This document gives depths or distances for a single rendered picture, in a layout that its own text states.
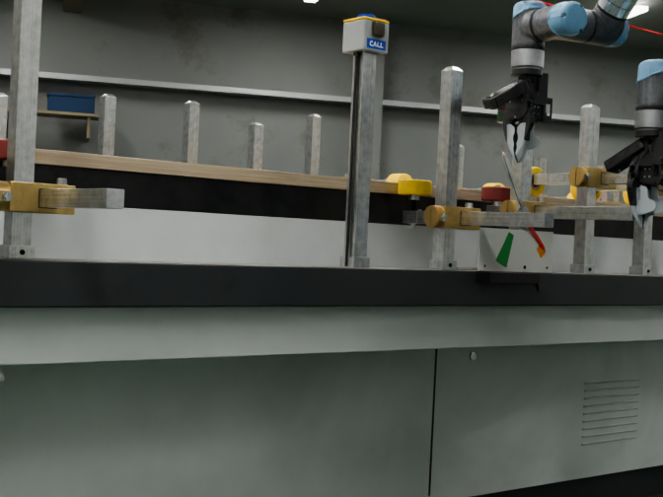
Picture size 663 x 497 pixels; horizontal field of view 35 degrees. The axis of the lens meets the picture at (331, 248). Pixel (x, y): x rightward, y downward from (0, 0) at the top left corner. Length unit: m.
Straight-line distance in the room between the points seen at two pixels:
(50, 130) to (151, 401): 10.11
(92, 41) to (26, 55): 10.52
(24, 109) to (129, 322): 0.42
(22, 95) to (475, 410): 1.51
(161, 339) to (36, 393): 0.28
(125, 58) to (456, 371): 9.90
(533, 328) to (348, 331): 0.59
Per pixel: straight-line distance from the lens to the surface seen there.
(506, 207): 2.58
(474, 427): 2.85
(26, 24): 1.87
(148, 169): 2.18
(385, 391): 2.61
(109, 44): 12.39
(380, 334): 2.31
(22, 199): 1.84
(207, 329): 2.05
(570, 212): 2.54
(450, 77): 2.43
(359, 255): 2.23
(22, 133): 1.85
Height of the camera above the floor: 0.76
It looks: 1 degrees down
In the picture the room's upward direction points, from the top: 3 degrees clockwise
